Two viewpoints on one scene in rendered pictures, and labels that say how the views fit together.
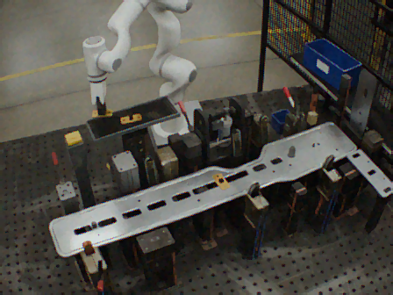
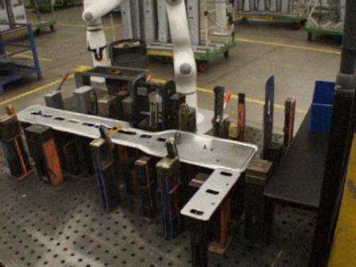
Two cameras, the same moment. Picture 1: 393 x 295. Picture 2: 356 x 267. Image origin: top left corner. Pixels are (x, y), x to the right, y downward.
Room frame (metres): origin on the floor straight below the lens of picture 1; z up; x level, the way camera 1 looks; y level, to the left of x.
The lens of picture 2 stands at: (0.65, -1.58, 1.75)
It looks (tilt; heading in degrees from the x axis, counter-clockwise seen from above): 27 degrees down; 58
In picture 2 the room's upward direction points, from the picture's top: 5 degrees counter-clockwise
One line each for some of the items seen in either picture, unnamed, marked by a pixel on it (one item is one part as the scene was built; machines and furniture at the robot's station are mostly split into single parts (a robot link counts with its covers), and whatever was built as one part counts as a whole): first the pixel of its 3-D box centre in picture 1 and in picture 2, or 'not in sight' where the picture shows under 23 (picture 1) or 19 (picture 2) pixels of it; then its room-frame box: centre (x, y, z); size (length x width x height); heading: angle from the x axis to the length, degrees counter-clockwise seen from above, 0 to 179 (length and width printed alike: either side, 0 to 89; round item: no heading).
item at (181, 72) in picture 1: (177, 80); (185, 74); (1.81, 0.09, 1.10); 0.19 x 0.12 x 0.24; 57
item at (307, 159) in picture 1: (217, 185); (110, 130); (1.25, -0.08, 1.00); 1.38 x 0.22 x 0.02; 116
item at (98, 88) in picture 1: (98, 86); (95, 37); (1.42, 0.37, 1.35); 0.10 x 0.07 x 0.11; 3
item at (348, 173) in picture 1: (341, 191); (202, 209); (1.33, -0.66, 0.84); 0.11 x 0.10 x 0.28; 26
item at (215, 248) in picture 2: (355, 186); (220, 215); (1.36, -0.74, 0.84); 0.11 x 0.06 x 0.29; 26
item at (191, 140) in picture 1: (191, 171); (136, 132); (1.43, 0.02, 0.89); 0.13 x 0.11 x 0.38; 26
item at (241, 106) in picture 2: (309, 127); (241, 146); (1.65, -0.54, 0.95); 0.03 x 0.01 x 0.50; 116
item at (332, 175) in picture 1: (324, 200); (170, 197); (1.26, -0.55, 0.87); 0.12 x 0.09 x 0.35; 26
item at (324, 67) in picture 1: (332, 63); (330, 106); (2.02, -0.73, 1.09); 0.30 x 0.17 x 0.13; 33
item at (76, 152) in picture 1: (82, 178); (87, 106); (1.35, 0.49, 0.92); 0.08 x 0.08 x 0.44; 26
